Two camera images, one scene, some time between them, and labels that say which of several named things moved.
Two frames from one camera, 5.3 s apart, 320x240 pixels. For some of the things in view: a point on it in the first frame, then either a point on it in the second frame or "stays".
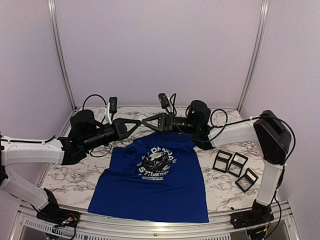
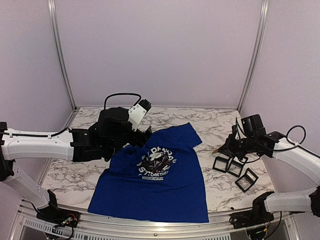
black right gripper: [165, 122] -> [228, 147]
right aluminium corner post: [264, 11] stays
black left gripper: [121, 130] -> [141, 137]
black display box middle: [236, 165] stays
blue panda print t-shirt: [160, 176] stays
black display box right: [246, 181] stays
